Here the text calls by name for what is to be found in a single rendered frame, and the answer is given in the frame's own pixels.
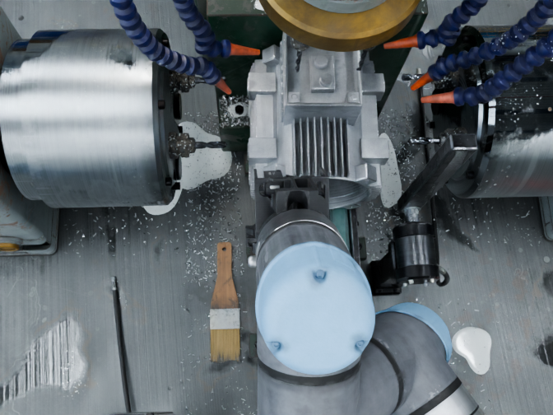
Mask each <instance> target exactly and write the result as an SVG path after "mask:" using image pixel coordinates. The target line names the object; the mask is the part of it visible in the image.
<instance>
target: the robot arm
mask: <svg viewBox="0 0 553 415"><path fill-rule="evenodd" d="M253 177H254V196H255V222H256V223H255V224H254V225H251V226H245V238H246V242H247V247H253V253H254V254H256V255H254V256H249V257H248V266H249V267H250V268H256V278H257V293H256V301H255V310H256V318H257V354H258V415H485V414H484V412H483V411H482V410H481V408H480V407H479V405H478V404H477V403H476V401H475V400H474V398H473V397H472V396H471V395H470V393H469V392H468V391H467V389H466V388H465V386H464V385H463V384H462V382H461V381H460V379H459V378H458V377H457V376H456V374H455V373H454V371H453V370H452V368H451V367H450V365H449V364H448V361H449V359H450V357H451V354H452V347H453V345H452V343H451V338H450V335H449V331H448V327H447V326H446V324H445V323H444V321H443V320H442V319H441V318H440V317H439V316H438V315H437V314H436V313H435V312H434V311H433V310H431V309H429V308H428V307H426V306H424V305H420V304H416V303H410V302H407V303H401V304H397V305H394V306H392V307H390V308H388V309H386V310H381V311H379V312H376V313H375V312H374V303H373V299H372V294H371V290H370V287H369V283H368V280H367V278H366V276H365V274H364V273H363V271H362V269H361V268H360V266H359V265H358V263H357V262H356V261H355V260H354V259H353V258H352V257H351V254H350V252H349V250H348V248H347V246H346V244H345V242H344V240H343V239H342V236H341V235H340V233H339V231H338V229H337V228H336V226H335V225H334V224H333V223H332V222H331V221H330V220H329V176H328V174H327V173H326V171H325V170H324V169H323V167H319V176H314V175H300V177H298V175H286V176H284V177H283V175H282V173H281V170H265V171H264V172H263V178H258V173H257V169H253ZM316 182H319V189H320V191H321V193H322V194H318V184H317V183H316ZM263 183H264V184H263ZM323 185H324V188H323Z"/></svg>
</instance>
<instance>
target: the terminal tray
mask: <svg viewBox="0 0 553 415"><path fill-rule="evenodd" d="M290 39H291V37H290V36H289V35H287V34H286V33H285V32H283V35H282V41H281V43H280V52H279V53H280V62H279V65H280V71H279V73H280V97H281V100H280V106H281V110H280V114H281V119H280V121H281V123H283V126H286V125H288V124H292V122H293V119H295V124H296V123H298V122H299V121H300V119H301V121H302V123H303V122H305V121H306V119H307V118H309V122H312V121H313V118H314V117H315V121H319V119H320V117H322V121H326V119H327V117H328V122H332V120H333V118H335V122H336V123H338V122H339V119H342V124H344V123H345V122H346V120H347V119H348V124H349V125H351V126H354V125H355V122H356V120H357V119H358V117H359V114H360V111H361V109H362V106H363V100H362V85H361V71H356V69H357V68H358V67H359V64H358V63H359V61H360V51H359V50H357V51H351V52H335V51H327V50H323V49H316V48H314V47H311V46H310V47H309V48H308V49H306V50H305V51H302V56H301V61H300V70H299V72H296V70H295V67H296V65H297V64H296V63H295V60H296V59H297V58H298V57H297V56H296V55H297V50H295V49H294V48H293V47H292V46H291V43H290ZM293 94H296V95H297V96H298V98H297V100H292V99H291V96H292V95H293ZM353 94H354V95H356V100H351V98H350V96H351V95H353Z"/></svg>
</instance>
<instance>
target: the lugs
mask: <svg viewBox="0 0 553 415"><path fill-rule="evenodd" d="M279 52H280V47H278V46H276V45H275V44H274V45H272V46H270V47H268V48H266V49H264V50H263V64H265V65H267V66H268V67H270V68H273V67H274V66H276V65H278V64H279V62H280V53H279ZM367 65H369V51H368V52H367V54H366V57H365V61H364V64H363V66H362V67H364V66H367ZM265 170H281V173H282V175H283V177H284V176H286V167H285V166H283V165H280V164H277V163H274V164H271V165H269V166H264V167H263V171H265ZM355 181H356V182H358V183H361V184H364V185H366V184H372V183H375V182H377V173H376V167H374V166H372V165H369V164H367V163H364V164H362V165H358V166H355ZM359 207H361V202H360V203H356V204H353V205H350V206H347V207H344V208H346V209H353V208H359Z"/></svg>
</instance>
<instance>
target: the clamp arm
mask: <svg viewBox="0 0 553 415"><path fill-rule="evenodd" d="M477 149H478V146H477V140H476V134H474V133H460V134H449V135H448V136H447V137H446V140H445V142H444V143H443V144H442V146H441V147H440V148H439V150H438V151H437V152H436V153H435V154H434V155H433V156H432V158H431V159H430V160H429V162H428V163H427V164H426V165H425V167H424V168H423V170H422V171H421V172H420V174H419V175H418V176H417V177H416V178H415V179H414V180H413V181H412V182H411V184H410V186H409V187H408V188H407V190H406V191H405V192H404V193H403V195H402V196H401V197H400V198H399V199H398V201H397V209H398V212H400V213H403V212H404V213H405V216H406V214H407V209H408V212H409V213H410V214H412V213H414V209H412V208H416V213H417V214H419V212H418V211H420V210H421V208H422V207H423V206H424V205H425V204H426V203H427V202H428V201H429V200H430V199H431V198H432V197H433V196H434V195H435V193H436V192H437V191H438V190H439V189H440V188H441V187H442V186H443V185H444V184H445V183H446V182H447V181H448V180H449V179H450V178H451V177H452V176H453V175H454V174H455V173H456V171H457V170H458V169H459V168H460V167H461V166H462V165H463V164H464V163H465V162H466V161H467V160H468V159H469V158H470V157H471V156H472V155H473V154H474V153H475V152H476V150H477Z"/></svg>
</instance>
